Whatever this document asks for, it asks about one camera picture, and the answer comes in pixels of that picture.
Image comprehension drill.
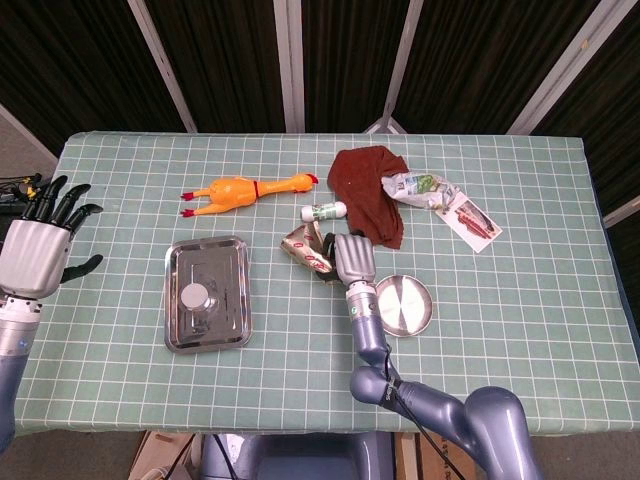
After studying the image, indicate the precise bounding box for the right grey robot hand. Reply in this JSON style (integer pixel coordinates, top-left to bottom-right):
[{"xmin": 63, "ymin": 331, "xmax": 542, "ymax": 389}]
[{"xmin": 314, "ymin": 231, "xmax": 378, "ymax": 287}]

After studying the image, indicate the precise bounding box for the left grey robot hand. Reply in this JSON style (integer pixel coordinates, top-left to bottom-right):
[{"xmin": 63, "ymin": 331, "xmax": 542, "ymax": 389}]
[{"xmin": 0, "ymin": 174, "xmax": 105, "ymax": 300}]

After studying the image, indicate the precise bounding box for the crinkled snack wrapper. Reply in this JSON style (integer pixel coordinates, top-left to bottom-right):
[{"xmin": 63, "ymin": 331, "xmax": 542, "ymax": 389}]
[{"xmin": 280, "ymin": 223, "xmax": 347, "ymax": 287}]

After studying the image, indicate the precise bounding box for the white green-label bottle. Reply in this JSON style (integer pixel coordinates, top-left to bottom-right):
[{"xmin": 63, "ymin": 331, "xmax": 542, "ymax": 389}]
[{"xmin": 299, "ymin": 200, "xmax": 349, "ymax": 224}]

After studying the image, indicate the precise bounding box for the brown cloth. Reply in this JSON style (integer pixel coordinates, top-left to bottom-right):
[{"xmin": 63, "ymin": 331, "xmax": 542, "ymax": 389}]
[{"xmin": 326, "ymin": 144, "xmax": 411, "ymax": 252}]

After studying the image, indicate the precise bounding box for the round steel plate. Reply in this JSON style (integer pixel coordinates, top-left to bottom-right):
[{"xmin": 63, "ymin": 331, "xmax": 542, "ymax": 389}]
[{"xmin": 373, "ymin": 272, "xmax": 436, "ymax": 339}]

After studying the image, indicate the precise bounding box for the white card with meat photo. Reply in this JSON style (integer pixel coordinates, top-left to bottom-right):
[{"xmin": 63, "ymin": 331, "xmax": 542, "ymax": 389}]
[{"xmin": 434, "ymin": 195, "xmax": 503, "ymax": 254}]

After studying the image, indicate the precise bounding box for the green checked tablecloth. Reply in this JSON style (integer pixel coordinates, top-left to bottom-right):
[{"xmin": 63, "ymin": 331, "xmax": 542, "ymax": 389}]
[{"xmin": 0, "ymin": 130, "xmax": 640, "ymax": 442}]

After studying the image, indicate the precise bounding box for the rectangular steel tray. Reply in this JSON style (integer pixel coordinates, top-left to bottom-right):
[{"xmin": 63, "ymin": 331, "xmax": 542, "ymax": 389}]
[{"xmin": 163, "ymin": 235, "xmax": 253, "ymax": 356}]

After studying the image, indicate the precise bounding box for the yellow rubber chicken toy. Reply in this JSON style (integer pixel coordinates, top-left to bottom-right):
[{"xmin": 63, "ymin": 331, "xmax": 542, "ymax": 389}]
[{"xmin": 180, "ymin": 171, "xmax": 320, "ymax": 219}]

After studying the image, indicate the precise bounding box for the blue-grey robot torso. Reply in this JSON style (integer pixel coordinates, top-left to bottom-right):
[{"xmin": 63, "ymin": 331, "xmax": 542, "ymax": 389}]
[{"xmin": 199, "ymin": 431, "xmax": 397, "ymax": 480}]

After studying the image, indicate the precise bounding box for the black electronics with cables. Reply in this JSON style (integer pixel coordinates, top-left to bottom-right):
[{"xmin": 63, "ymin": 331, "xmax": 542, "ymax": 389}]
[{"xmin": 0, "ymin": 171, "xmax": 46, "ymax": 221}]

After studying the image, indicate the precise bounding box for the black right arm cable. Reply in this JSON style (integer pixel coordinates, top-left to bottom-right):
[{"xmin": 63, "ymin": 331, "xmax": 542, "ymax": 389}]
[{"xmin": 382, "ymin": 342, "xmax": 454, "ymax": 480}]

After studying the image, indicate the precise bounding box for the white partition frame post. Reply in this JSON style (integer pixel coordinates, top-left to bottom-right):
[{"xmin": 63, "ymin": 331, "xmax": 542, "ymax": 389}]
[
  {"xmin": 506, "ymin": 0, "xmax": 617, "ymax": 135},
  {"xmin": 363, "ymin": 0, "xmax": 427, "ymax": 135},
  {"xmin": 272, "ymin": 0, "xmax": 307, "ymax": 134},
  {"xmin": 126, "ymin": 0, "xmax": 199, "ymax": 134}
]

